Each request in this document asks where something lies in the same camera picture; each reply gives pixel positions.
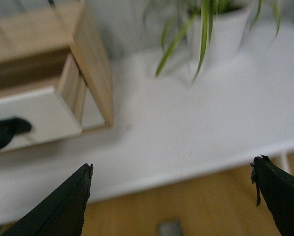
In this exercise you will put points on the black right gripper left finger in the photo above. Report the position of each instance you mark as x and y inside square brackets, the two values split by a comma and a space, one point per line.
[62, 212]

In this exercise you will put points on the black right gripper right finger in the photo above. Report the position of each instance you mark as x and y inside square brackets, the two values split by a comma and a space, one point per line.
[276, 187]

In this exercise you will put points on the white drawer with wooden sides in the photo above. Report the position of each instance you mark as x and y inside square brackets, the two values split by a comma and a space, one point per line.
[48, 91]

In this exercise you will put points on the light wooden drawer cabinet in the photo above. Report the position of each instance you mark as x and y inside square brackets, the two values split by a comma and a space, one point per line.
[62, 26]

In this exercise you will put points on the white table leg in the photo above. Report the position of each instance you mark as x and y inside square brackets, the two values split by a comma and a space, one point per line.
[284, 162]

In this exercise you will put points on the grey object on floor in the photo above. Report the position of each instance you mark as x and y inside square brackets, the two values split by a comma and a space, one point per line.
[170, 228]

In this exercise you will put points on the white plant pot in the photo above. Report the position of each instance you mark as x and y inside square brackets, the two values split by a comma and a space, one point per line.
[227, 33]

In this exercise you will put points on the green spider plant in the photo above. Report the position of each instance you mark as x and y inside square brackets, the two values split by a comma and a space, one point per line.
[178, 24]

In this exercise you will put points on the black drawer handle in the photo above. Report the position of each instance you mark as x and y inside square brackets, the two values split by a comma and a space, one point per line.
[11, 127]

